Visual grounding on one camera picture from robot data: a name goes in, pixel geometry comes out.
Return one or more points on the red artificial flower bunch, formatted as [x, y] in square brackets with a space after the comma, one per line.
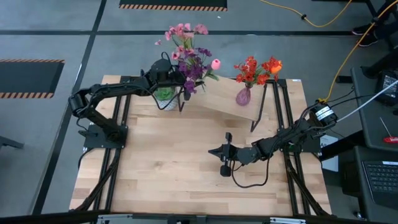
[250, 70]

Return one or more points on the black hazard-striped floor mat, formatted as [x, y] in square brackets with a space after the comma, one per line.
[28, 76]
[171, 3]

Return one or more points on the pink glass vase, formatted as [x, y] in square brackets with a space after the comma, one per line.
[243, 98]

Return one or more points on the purple artificial flower bunch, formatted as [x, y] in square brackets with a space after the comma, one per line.
[194, 71]

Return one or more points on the grey furniture leg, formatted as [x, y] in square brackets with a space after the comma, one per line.
[9, 142]

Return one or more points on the black device with screen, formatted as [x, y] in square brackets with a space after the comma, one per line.
[387, 90]

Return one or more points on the silver aluminium bracket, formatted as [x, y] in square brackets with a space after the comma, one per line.
[287, 221]
[115, 219]

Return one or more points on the person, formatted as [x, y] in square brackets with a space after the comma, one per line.
[368, 40]

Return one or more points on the succulent in patterned grey pot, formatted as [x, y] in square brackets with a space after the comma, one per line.
[164, 93]

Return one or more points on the dark grey desk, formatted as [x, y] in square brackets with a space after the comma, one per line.
[367, 130]
[351, 186]

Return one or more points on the pink artificial flower bunch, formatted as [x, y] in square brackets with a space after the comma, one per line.
[180, 30]

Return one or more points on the wooden shelf with black legs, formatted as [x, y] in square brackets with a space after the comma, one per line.
[224, 102]

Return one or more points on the pink artificial tulip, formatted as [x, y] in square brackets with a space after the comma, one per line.
[215, 64]

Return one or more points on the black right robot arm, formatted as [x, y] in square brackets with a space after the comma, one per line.
[280, 143]

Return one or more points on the black laptop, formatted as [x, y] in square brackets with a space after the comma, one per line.
[382, 180]

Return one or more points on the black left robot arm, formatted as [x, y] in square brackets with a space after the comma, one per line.
[109, 90]

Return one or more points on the orange artificial tulip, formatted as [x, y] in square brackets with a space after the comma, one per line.
[276, 68]

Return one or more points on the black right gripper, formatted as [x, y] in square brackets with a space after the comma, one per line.
[229, 155]

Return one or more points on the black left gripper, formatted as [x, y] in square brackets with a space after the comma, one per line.
[178, 79]

